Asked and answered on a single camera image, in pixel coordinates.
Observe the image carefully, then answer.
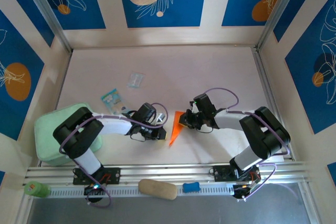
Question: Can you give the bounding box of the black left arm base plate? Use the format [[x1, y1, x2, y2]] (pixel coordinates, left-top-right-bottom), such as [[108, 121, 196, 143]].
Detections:
[[72, 167, 121, 185]]

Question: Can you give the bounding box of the slotted white cable duct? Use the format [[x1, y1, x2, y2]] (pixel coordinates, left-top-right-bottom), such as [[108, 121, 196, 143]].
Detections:
[[48, 182, 237, 198]]

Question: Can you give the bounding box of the clear plastic packet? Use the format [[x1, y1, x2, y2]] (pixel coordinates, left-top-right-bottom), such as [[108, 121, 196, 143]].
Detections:
[[127, 71, 145, 89]]

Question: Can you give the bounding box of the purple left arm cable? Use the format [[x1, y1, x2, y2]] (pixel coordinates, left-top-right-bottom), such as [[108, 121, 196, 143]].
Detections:
[[59, 102, 169, 208]]

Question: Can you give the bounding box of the green bottle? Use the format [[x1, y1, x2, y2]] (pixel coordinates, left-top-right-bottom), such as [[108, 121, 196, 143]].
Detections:
[[23, 180, 52, 198]]

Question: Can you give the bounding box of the blue and white snack packet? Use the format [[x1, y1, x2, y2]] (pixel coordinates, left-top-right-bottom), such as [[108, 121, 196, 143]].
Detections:
[[101, 89, 131, 116]]

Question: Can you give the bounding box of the blue bone-shaped sponge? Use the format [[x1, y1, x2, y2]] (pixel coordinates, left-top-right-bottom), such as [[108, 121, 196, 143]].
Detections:
[[182, 182, 201, 194]]

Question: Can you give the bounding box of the aluminium frame post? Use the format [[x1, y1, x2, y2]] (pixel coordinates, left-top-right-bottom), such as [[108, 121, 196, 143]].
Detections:
[[19, 0, 73, 54], [256, 0, 305, 51]]

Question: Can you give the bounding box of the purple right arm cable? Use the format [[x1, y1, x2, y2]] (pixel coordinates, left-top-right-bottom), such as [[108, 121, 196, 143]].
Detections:
[[203, 87, 291, 201]]

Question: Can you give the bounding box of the orange paper sheet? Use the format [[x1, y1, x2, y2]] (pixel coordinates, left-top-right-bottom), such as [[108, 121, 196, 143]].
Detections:
[[167, 110, 188, 147]]

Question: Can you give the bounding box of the mint green zip pouch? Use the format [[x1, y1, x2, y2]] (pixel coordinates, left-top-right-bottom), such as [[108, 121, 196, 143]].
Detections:
[[34, 103, 103, 167]]

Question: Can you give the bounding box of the aluminium table side rail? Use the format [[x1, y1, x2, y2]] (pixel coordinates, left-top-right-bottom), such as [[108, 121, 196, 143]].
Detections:
[[253, 46, 294, 161]]

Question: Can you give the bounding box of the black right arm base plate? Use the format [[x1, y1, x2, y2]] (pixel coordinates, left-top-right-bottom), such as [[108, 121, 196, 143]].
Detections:
[[209, 165, 261, 183]]

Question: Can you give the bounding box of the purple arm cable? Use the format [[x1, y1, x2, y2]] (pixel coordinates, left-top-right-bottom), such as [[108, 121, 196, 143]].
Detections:
[[59, 102, 169, 208], [203, 87, 291, 201]]

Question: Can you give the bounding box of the tan oval sponge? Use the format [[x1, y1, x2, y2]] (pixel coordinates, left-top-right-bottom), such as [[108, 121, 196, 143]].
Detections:
[[138, 178, 178, 201]]

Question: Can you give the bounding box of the aluminium mounting rail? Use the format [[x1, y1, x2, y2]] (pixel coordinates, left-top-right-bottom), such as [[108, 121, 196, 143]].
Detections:
[[25, 161, 311, 183]]

